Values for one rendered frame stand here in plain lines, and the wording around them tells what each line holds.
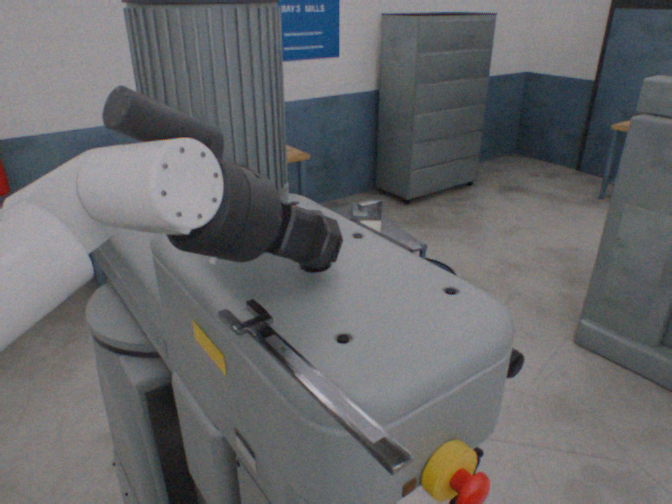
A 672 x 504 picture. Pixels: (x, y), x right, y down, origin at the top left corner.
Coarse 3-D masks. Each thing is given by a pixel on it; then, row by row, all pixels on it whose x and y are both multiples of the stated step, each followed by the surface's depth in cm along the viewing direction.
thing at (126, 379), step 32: (96, 320) 108; (128, 320) 108; (96, 352) 112; (128, 352) 103; (128, 384) 100; (160, 384) 99; (128, 416) 106; (160, 416) 101; (128, 448) 114; (160, 448) 104; (128, 480) 130; (160, 480) 108; (192, 480) 112
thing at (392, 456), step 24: (264, 312) 50; (264, 336) 47; (288, 360) 44; (312, 384) 41; (336, 408) 39; (360, 408) 39; (360, 432) 36; (384, 432) 36; (384, 456) 35; (408, 456) 35
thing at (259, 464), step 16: (192, 368) 73; (192, 384) 76; (208, 384) 68; (208, 400) 71; (224, 400) 65; (224, 416) 66; (224, 432) 68; (240, 432) 62; (240, 448) 64; (256, 448) 59; (256, 464) 61; (272, 464) 56; (256, 480) 62; (272, 480) 57; (272, 496) 59; (288, 496) 55
